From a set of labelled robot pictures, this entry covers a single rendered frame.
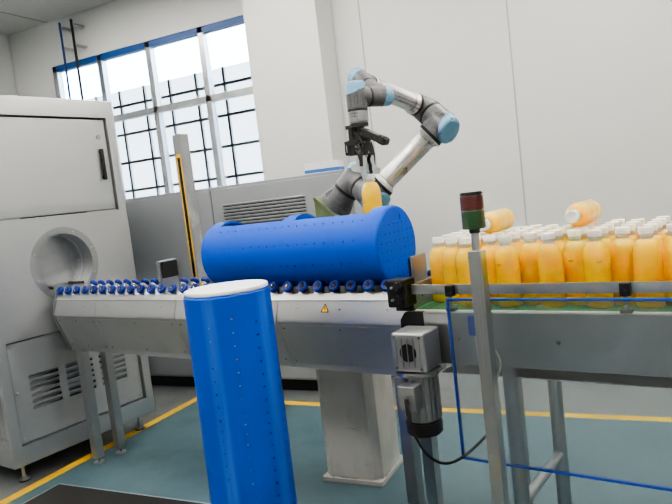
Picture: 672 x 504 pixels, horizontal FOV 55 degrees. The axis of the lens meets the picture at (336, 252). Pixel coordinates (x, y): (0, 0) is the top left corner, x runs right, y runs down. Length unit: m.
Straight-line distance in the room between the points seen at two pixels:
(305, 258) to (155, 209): 2.63
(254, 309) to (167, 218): 2.83
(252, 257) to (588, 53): 3.17
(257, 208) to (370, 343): 2.19
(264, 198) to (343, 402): 1.82
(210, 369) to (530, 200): 3.39
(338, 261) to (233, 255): 0.51
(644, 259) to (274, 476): 1.29
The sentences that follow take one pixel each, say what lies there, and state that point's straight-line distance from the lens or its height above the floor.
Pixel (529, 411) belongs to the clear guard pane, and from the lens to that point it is 1.95.
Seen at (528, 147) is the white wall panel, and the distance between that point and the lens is 4.98.
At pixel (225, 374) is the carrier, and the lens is 2.06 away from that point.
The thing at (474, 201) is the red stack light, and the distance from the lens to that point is 1.75.
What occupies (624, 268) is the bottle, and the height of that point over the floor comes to 1.00.
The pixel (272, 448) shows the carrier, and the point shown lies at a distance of 2.16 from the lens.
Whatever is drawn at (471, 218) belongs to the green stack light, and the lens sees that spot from 1.75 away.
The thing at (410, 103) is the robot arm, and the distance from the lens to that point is 2.75.
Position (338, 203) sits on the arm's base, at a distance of 2.84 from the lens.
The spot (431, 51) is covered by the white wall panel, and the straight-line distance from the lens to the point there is 5.22.
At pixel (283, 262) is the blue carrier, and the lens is 2.45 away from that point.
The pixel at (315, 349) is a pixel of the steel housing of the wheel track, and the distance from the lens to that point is 2.49.
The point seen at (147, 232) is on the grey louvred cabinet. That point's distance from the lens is 4.94.
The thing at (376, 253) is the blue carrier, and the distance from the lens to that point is 2.20.
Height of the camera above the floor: 1.29
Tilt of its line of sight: 5 degrees down
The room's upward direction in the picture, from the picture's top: 7 degrees counter-clockwise
